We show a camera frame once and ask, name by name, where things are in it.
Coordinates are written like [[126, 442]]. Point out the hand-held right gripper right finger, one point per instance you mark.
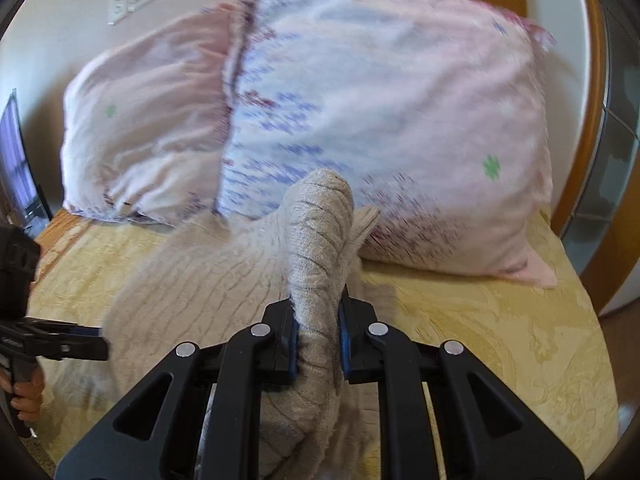
[[357, 345]]

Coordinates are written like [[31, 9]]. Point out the pink and blue floral pillow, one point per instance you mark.
[[390, 110]]

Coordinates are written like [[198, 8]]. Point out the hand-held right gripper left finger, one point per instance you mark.
[[280, 340]]

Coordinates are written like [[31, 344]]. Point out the yellow patterned bedspread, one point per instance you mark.
[[475, 320]]

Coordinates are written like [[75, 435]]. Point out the black flat screen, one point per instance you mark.
[[17, 170]]

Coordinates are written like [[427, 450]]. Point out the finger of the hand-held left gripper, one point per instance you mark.
[[60, 329], [75, 349]]

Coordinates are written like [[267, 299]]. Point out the person's left hand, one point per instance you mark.
[[30, 400]]

